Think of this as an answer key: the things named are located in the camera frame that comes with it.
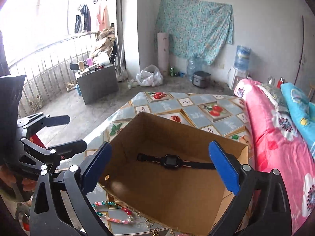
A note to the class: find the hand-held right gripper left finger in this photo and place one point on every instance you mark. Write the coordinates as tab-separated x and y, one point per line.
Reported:
96	169

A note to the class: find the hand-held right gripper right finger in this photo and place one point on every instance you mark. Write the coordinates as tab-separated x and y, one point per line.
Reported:
225	169

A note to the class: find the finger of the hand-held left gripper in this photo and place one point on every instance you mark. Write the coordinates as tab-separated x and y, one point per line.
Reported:
56	120
71	148

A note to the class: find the brown cardboard box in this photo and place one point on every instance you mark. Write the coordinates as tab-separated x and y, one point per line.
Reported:
160	196

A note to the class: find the gold earring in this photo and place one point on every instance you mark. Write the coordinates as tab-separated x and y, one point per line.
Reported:
171	232
154	231

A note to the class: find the red paper bag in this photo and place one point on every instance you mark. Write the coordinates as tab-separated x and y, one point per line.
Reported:
38	141

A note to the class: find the pair of beige shoes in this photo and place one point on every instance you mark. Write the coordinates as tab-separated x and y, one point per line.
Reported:
71	86

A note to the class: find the metal balcony railing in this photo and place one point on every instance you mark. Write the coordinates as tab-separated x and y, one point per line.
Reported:
49	66

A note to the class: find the grey cabinet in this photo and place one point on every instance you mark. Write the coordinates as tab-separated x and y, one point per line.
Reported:
98	86

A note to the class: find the pink floral quilt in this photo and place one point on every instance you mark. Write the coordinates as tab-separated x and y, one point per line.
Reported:
275	147

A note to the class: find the black wrist watch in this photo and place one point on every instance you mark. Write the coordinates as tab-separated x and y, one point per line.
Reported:
169	161

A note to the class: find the small pink box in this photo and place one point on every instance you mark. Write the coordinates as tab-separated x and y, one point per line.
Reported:
89	62

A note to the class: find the red floral cloth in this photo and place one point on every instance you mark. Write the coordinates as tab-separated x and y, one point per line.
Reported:
8	182

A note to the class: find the small white bag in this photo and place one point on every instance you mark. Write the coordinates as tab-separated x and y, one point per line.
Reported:
102	58

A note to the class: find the grey lace pillow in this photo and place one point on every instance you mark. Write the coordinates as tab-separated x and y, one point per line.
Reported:
273	94

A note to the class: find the white water dispenser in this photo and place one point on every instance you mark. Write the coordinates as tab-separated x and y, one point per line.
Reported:
235	78

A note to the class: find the pile of clothes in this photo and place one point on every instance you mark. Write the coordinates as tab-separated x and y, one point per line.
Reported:
104	41

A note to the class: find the grey rice cooker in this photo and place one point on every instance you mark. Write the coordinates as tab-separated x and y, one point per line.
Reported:
200	80

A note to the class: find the blue floral pillow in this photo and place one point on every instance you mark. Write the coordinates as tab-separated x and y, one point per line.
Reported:
300	108

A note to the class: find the white plastic bag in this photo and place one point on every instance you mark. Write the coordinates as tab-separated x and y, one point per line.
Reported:
147	78

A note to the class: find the dark hanging jacket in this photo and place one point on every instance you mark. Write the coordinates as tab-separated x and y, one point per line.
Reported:
83	19

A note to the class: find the clear water jug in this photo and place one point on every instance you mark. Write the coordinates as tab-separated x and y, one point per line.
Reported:
194	68

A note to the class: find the green drink can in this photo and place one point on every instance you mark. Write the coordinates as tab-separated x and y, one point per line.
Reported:
171	71

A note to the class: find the pink hanging garment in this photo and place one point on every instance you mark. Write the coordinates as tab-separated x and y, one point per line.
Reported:
102	17

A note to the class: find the pink rolled mat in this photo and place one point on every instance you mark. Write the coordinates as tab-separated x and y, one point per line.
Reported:
163	54

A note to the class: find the teal floral wall cloth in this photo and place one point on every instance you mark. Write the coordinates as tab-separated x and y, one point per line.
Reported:
194	29

